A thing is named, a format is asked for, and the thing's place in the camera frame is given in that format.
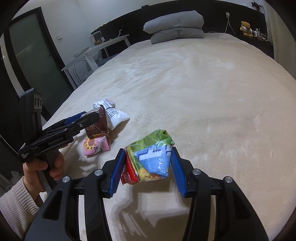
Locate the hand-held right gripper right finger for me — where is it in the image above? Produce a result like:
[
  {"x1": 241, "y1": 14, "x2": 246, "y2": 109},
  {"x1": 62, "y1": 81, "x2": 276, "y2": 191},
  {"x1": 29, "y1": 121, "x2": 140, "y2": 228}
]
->
[{"x1": 170, "y1": 146, "x2": 270, "y2": 241}]

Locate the clear chair with grey seat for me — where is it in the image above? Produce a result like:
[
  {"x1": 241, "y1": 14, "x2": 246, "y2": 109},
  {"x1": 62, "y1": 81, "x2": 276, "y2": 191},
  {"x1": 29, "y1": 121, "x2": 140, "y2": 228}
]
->
[{"x1": 74, "y1": 54, "x2": 119, "y2": 81}]

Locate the small countertop appliance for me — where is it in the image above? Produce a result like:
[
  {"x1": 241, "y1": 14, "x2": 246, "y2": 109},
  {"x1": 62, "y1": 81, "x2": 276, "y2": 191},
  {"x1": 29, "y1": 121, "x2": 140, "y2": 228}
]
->
[{"x1": 90, "y1": 30, "x2": 104, "y2": 45}]

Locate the brown carton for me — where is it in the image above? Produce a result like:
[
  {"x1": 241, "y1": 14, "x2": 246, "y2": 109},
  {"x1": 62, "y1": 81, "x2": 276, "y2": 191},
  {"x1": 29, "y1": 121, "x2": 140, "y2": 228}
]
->
[{"x1": 84, "y1": 105, "x2": 110, "y2": 139}]

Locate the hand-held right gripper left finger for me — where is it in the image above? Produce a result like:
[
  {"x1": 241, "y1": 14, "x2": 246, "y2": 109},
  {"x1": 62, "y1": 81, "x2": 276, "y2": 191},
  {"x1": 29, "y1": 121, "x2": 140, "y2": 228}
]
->
[{"x1": 24, "y1": 148, "x2": 126, "y2": 241}]

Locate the person's left hand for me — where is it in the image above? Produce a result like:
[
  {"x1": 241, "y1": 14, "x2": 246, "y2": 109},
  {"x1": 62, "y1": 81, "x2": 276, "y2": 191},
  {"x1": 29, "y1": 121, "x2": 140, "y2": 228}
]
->
[{"x1": 23, "y1": 152, "x2": 64, "y2": 202}]

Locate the folded grey quilt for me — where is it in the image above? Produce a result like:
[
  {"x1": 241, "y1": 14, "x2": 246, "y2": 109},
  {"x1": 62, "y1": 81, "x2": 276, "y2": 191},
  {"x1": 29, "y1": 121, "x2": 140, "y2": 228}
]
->
[{"x1": 143, "y1": 10, "x2": 204, "y2": 33}]

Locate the cluster of toiletry bottles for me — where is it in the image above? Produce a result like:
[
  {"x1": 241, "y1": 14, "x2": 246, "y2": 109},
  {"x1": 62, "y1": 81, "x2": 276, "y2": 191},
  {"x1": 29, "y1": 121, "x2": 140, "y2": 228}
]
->
[{"x1": 253, "y1": 28, "x2": 271, "y2": 43}]

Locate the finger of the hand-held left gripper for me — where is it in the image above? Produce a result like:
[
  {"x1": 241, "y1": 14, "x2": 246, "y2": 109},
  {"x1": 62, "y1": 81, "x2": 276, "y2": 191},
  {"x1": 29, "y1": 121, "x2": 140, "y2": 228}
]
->
[
  {"x1": 43, "y1": 112, "x2": 100, "y2": 142},
  {"x1": 47, "y1": 111, "x2": 88, "y2": 130}
]

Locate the colourful snack bag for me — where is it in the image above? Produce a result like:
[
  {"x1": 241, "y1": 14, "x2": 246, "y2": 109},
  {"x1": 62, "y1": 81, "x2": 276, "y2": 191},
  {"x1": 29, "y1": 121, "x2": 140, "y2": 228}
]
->
[{"x1": 120, "y1": 128, "x2": 175, "y2": 185}]

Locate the black bedside table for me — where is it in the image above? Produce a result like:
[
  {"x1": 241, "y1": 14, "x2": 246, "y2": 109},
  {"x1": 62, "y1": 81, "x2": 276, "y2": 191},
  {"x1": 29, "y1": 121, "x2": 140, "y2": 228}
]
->
[{"x1": 240, "y1": 35, "x2": 275, "y2": 61}]

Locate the frosted glass door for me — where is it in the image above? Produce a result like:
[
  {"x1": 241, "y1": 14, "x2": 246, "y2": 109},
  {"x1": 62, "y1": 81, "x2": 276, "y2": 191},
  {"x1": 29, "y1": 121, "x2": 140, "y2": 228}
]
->
[{"x1": 2, "y1": 7, "x2": 74, "y2": 121}]

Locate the bed with beige blanket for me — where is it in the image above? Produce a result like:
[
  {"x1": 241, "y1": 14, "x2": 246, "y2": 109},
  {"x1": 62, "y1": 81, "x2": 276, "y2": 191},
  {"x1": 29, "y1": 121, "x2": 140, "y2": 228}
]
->
[{"x1": 45, "y1": 32, "x2": 296, "y2": 241}]

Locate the white packet with rubber band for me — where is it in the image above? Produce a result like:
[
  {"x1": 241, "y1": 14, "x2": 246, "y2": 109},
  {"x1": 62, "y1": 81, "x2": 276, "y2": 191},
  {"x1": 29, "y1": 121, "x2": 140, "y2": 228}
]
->
[{"x1": 93, "y1": 98, "x2": 130, "y2": 131}]

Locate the black wardrobe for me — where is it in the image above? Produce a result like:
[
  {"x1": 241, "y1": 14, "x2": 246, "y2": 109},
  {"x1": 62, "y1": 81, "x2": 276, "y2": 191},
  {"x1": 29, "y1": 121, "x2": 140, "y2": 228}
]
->
[{"x1": 0, "y1": 30, "x2": 26, "y2": 179}]

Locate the grey plate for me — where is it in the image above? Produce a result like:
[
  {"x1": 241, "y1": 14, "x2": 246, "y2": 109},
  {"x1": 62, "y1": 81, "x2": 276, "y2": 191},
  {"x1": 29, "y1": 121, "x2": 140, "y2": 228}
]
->
[{"x1": 73, "y1": 47, "x2": 89, "y2": 57}]

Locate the black headboard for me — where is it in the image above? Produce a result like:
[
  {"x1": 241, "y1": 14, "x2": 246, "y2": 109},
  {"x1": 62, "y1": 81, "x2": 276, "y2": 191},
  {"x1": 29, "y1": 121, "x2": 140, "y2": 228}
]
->
[{"x1": 91, "y1": 0, "x2": 275, "y2": 61}]

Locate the brown teddy bear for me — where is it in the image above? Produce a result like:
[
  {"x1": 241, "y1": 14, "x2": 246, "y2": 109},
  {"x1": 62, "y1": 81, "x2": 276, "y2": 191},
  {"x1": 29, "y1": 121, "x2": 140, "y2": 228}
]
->
[{"x1": 240, "y1": 21, "x2": 253, "y2": 38}]

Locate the grey pillow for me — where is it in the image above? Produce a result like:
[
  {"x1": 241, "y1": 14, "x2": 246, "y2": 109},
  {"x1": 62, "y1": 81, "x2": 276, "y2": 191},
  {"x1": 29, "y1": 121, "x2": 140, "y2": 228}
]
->
[{"x1": 151, "y1": 27, "x2": 204, "y2": 44}]

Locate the person's left forearm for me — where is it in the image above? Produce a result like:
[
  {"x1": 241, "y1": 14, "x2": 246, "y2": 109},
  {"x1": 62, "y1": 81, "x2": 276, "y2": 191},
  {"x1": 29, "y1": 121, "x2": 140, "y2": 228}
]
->
[{"x1": 0, "y1": 177, "x2": 41, "y2": 234}]

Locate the pink carton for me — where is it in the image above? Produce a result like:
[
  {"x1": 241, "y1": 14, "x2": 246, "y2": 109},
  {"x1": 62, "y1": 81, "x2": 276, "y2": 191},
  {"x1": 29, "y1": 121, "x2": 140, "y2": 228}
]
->
[{"x1": 82, "y1": 136, "x2": 111, "y2": 156}]

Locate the white desk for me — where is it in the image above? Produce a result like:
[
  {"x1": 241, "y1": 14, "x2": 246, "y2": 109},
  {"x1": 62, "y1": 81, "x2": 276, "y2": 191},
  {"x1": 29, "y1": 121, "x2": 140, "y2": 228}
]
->
[{"x1": 61, "y1": 34, "x2": 130, "y2": 90}]

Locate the white charger cable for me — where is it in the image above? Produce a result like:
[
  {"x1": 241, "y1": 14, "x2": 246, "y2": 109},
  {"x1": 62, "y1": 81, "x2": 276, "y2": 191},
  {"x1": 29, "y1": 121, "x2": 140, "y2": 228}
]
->
[{"x1": 207, "y1": 12, "x2": 237, "y2": 37}]

